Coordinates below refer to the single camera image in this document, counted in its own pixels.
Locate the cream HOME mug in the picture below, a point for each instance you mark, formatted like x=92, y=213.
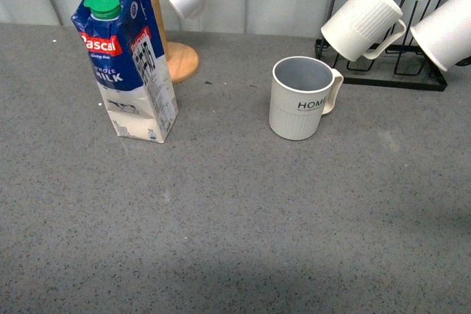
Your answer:
x=303, y=90

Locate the Pascual whole milk carton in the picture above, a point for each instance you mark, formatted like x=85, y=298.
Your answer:
x=129, y=65

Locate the wooden mug tree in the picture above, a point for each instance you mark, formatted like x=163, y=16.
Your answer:
x=182, y=60

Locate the cream ribbed hanging mug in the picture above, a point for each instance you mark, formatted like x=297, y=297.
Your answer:
x=364, y=28

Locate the black wire mug rack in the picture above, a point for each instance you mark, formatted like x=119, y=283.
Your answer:
x=401, y=65

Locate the white mug black handle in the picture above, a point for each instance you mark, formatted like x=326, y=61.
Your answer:
x=444, y=35

